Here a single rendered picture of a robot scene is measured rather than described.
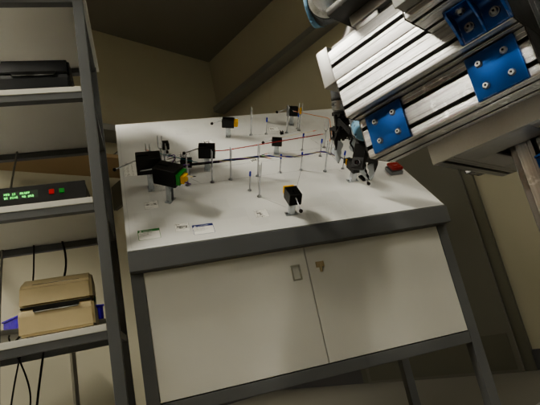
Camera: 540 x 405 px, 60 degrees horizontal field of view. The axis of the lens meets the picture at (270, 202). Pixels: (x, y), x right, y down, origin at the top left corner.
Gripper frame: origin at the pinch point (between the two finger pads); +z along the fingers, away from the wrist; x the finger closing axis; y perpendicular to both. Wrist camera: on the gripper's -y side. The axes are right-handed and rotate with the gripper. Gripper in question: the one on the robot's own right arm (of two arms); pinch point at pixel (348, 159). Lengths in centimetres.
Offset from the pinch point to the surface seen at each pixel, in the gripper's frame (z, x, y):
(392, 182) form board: 11.2, -15.7, -7.4
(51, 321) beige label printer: 33, 117, -23
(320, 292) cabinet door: 41, 32, -30
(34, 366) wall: 133, 160, 186
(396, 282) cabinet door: 43, 3, -32
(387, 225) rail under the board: 23.2, 1.7, -27.7
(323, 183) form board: 8.2, 12.7, -0.8
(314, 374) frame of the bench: 64, 42, -40
